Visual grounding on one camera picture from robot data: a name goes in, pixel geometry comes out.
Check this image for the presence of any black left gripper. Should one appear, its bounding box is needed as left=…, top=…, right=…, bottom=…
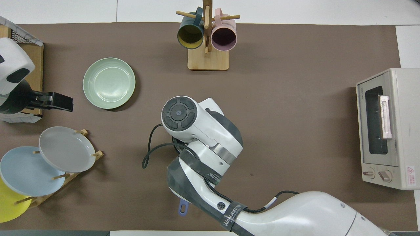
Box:
left=0, top=80, right=73, bottom=114

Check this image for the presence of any grey plate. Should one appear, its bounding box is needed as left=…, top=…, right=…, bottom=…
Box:
left=39, top=127, right=96, bottom=173

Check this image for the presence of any mint green plate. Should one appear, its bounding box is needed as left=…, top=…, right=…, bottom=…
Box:
left=83, top=58, right=136, bottom=109

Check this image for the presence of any wooden plate rack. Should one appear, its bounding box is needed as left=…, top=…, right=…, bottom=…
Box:
left=13, top=129, right=104, bottom=208

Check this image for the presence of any light blue plate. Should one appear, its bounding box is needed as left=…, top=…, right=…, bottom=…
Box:
left=0, top=146, right=66, bottom=197

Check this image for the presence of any yellow plate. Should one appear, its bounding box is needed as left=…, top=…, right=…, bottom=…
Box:
left=0, top=177, right=32, bottom=223

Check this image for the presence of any grey crumpled bag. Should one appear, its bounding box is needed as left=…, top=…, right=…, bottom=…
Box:
left=0, top=111, right=42, bottom=123

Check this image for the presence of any wooden shelf rack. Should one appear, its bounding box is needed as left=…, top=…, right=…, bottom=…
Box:
left=0, top=25, right=44, bottom=117

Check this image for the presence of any teal mug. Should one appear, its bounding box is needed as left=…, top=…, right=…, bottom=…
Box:
left=177, top=7, right=204, bottom=49

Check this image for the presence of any wooden mug tree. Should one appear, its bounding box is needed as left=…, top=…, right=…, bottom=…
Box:
left=176, top=0, right=240, bottom=71

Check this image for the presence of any pink mug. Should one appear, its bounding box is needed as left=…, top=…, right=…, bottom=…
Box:
left=211, top=8, right=237, bottom=52

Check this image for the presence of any brown table mat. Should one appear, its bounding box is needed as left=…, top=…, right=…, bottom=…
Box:
left=0, top=22, right=415, bottom=231

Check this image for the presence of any white toaster oven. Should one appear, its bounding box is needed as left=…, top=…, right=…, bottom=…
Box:
left=356, top=68, right=420, bottom=190

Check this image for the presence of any black wire basket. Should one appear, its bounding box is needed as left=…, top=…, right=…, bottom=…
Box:
left=0, top=16, right=44, bottom=46

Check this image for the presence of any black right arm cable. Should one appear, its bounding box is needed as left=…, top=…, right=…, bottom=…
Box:
left=142, top=124, right=300, bottom=214

